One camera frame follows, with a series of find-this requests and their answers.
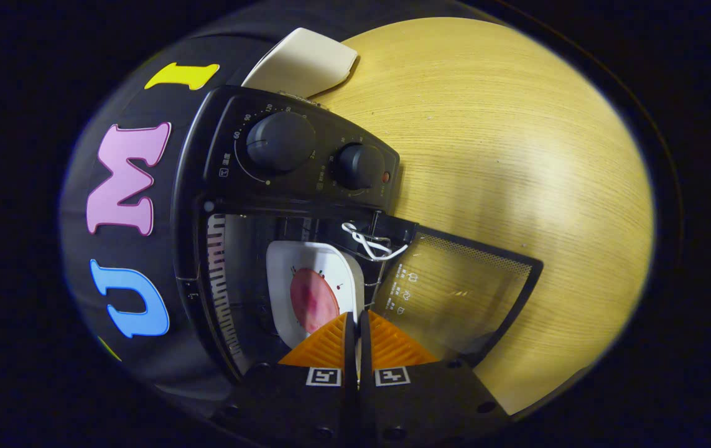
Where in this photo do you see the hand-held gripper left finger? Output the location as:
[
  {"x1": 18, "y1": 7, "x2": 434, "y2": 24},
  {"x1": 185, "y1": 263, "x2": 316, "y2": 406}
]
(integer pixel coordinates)
[{"x1": 215, "y1": 311, "x2": 357, "y2": 448}]

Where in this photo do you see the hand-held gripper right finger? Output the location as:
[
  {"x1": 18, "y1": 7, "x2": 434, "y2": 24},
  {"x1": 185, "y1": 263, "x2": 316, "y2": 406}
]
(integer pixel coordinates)
[{"x1": 358, "y1": 309, "x2": 511, "y2": 448}]

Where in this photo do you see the pink ham slice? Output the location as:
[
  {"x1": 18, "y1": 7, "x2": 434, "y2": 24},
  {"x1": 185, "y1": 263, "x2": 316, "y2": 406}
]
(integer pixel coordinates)
[{"x1": 290, "y1": 268, "x2": 341, "y2": 335}]

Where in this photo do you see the white square plate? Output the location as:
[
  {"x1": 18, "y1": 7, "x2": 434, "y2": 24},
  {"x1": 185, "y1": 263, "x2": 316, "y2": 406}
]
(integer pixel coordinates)
[{"x1": 266, "y1": 241, "x2": 366, "y2": 349}]

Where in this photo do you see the black toaster oven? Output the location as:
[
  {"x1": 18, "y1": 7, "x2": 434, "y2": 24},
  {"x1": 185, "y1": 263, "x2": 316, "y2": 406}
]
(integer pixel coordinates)
[{"x1": 170, "y1": 85, "x2": 544, "y2": 399}]

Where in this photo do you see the white bread toaster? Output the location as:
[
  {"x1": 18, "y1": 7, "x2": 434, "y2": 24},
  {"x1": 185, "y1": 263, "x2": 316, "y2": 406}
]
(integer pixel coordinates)
[{"x1": 241, "y1": 27, "x2": 360, "y2": 99}]

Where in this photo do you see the white string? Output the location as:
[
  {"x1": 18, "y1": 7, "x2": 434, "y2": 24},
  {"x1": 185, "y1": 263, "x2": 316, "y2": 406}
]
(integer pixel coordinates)
[{"x1": 342, "y1": 222, "x2": 410, "y2": 261}]

